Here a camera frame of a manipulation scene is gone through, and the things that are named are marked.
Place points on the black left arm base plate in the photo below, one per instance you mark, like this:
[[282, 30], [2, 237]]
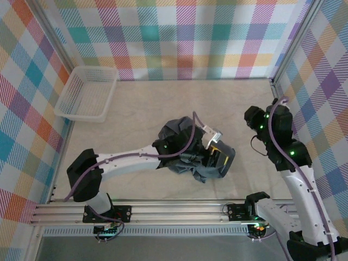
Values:
[[125, 213]]

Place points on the aluminium corner post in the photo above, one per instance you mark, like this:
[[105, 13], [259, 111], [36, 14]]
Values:
[[297, 35], [53, 35]]

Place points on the aluminium table side rail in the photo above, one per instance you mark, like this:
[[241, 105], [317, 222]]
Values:
[[277, 91], [61, 160]]

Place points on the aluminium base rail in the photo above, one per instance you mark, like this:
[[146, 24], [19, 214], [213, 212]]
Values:
[[176, 210]]

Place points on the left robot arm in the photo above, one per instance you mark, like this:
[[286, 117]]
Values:
[[122, 163]]

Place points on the white plastic mesh basket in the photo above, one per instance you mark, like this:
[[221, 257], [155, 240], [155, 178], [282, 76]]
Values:
[[89, 70]]

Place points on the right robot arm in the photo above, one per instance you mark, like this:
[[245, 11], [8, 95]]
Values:
[[299, 190]]

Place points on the grey t-shirt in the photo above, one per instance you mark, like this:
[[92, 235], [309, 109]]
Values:
[[206, 174]]

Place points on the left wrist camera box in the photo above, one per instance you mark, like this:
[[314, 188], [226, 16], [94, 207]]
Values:
[[213, 138]]

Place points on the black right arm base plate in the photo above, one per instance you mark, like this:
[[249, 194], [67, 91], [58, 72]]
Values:
[[236, 212]]

